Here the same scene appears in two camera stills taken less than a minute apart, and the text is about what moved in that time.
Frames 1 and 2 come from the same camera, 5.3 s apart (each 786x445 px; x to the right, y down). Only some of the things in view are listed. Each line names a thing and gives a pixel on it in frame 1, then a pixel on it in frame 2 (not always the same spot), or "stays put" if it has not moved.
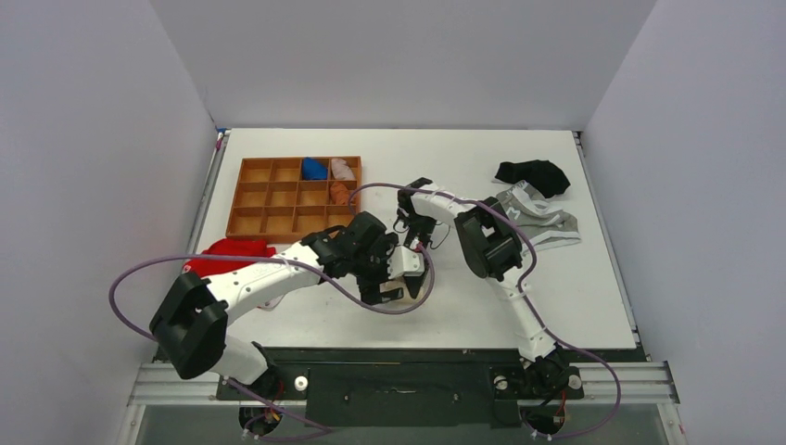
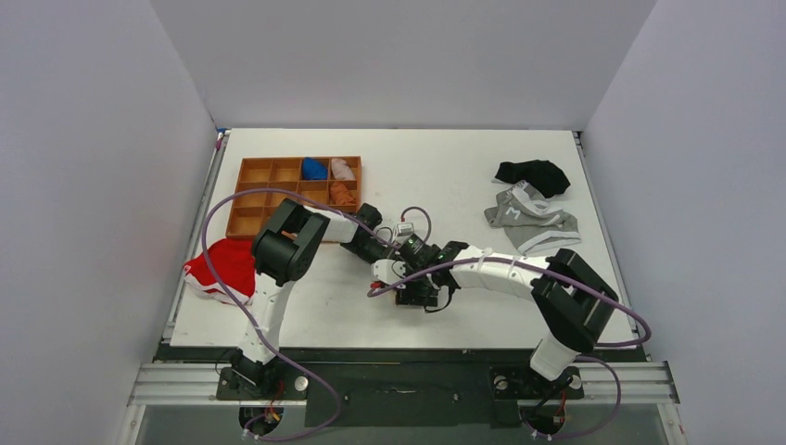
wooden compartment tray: x=287 y=198 stays put
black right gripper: x=415 y=219 -> x=412 y=291
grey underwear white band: x=541 y=220 stays put
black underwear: x=543 y=175 stays put
